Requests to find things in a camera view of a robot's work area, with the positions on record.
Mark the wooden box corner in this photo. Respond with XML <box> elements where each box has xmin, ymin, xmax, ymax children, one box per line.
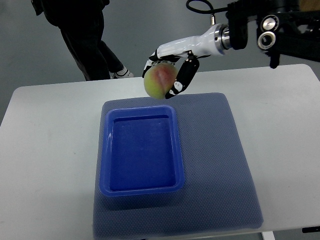
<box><xmin>299</xmin><ymin>0</ymin><xmax>320</xmax><ymax>12</ymax></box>

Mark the white table leg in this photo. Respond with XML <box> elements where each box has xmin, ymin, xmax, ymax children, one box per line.
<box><xmin>261</xmin><ymin>231</ymin><xmax>275</xmax><ymax>240</ymax></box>

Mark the person in dark clothes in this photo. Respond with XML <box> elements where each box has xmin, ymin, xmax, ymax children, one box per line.
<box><xmin>31</xmin><ymin>0</ymin><xmax>134</xmax><ymax>81</ymax></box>

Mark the blue plastic tray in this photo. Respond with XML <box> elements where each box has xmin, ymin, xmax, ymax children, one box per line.
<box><xmin>99</xmin><ymin>105</ymin><xmax>185</xmax><ymax>197</ymax></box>

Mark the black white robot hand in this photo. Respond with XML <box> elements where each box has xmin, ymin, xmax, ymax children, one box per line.
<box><xmin>142</xmin><ymin>23</ymin><xmax>232</xmax><ymax>99</ymax></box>

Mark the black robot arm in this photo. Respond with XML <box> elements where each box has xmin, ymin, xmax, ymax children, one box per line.
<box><xmin>186</xmin><ymin>0</ymin><xmax>320</xmax><ymax>69</ymax></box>

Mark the black table bracket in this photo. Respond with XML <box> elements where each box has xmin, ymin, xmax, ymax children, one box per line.
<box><xmin>302</xmin><ymin>226</ymin><xmax>320</xmax><ymax>234</ymax></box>

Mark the yellow red peach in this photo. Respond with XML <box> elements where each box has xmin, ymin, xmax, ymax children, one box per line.
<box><xmin>143</xmin><ymin>63</ymin><xmax>178</xmax><ymax>100</ymax></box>

